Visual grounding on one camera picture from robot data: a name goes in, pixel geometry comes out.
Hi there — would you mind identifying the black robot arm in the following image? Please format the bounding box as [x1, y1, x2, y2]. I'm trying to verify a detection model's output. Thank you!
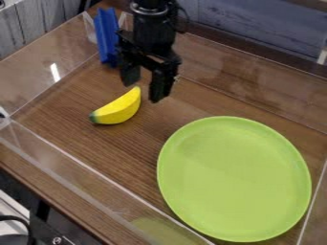
[118, 0, 189, 103]

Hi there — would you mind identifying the blue plastic bracket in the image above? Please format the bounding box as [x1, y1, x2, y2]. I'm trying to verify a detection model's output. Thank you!
[94, 8, 119, 67]

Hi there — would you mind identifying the yellow toy banana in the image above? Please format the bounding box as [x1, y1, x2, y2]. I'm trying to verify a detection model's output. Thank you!
[90, 86, 142, 124]

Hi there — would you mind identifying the clear acrylic enclosure wall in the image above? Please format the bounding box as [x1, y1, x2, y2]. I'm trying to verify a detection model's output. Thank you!
[0, 16, 327, 245]

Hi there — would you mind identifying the black device with knob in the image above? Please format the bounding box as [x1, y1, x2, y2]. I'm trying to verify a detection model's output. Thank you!
[30, 219, 75, 245]

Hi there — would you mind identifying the black cable lower left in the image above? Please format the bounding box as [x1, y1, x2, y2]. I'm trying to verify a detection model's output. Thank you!
[0, 214, 38, 245]

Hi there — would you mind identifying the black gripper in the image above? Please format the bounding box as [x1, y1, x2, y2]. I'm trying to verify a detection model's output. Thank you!
[118, 3, 182, 103]

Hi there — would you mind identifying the green round plate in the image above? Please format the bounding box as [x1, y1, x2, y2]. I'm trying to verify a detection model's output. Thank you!
[158, 116, 313, 242]

